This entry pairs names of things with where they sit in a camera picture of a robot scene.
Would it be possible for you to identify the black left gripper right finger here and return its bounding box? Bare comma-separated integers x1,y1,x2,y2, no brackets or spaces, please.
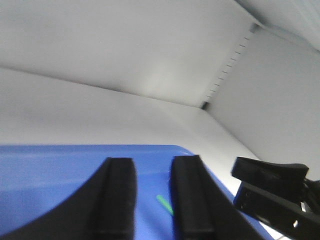
170,155,263,240

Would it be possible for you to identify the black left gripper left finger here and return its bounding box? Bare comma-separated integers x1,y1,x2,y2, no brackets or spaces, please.
0,157,137,240

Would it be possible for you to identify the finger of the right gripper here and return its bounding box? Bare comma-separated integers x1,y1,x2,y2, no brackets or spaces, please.
231,157,309,193
233,182,320,240

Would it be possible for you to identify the green plastic spoon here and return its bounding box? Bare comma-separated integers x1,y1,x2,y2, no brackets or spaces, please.
156,194,174,216

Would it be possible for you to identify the blue plastic tray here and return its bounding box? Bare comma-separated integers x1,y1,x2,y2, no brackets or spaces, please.
0,144,273,240

